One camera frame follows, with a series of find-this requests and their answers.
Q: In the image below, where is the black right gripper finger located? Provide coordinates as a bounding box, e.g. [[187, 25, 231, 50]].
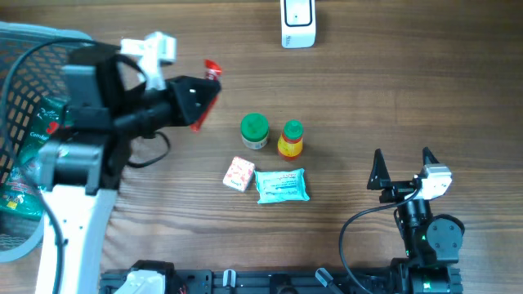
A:
[[422, 147, 439, 165], [367, 149, 391, 190]]

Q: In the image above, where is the green lid jar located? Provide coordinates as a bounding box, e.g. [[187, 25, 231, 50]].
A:
[[240, 113, 270, 149]]

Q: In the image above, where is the teal wet wipes pack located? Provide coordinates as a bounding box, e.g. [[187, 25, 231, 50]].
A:
[[255, 168, 310, 204]]

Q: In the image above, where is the small red white box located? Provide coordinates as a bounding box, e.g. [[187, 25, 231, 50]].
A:
[[222, 157, 255, 192]]

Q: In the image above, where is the yellow red sauce bottle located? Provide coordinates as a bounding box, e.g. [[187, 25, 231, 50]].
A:
[[277, 120, 303, 160]]

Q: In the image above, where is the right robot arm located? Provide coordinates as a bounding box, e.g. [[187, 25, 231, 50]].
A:
[[367, 148, 465, 294]]

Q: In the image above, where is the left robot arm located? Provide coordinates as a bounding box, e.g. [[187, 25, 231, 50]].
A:
[[36, 43, 221, 293]]

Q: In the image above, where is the white barcode scanner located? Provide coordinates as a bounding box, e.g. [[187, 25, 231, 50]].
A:
[[280, 0, 316, 49]]

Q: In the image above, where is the grey plastic basket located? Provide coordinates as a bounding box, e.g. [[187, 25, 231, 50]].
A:
[[1, 22, 90, 263]]

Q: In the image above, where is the green 3M gloves package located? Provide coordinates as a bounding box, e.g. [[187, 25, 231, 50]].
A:
[[1, 98, 69, 221]]

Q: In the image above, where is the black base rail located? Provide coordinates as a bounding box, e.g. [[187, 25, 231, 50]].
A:
[[100, 261, 393, 294]]

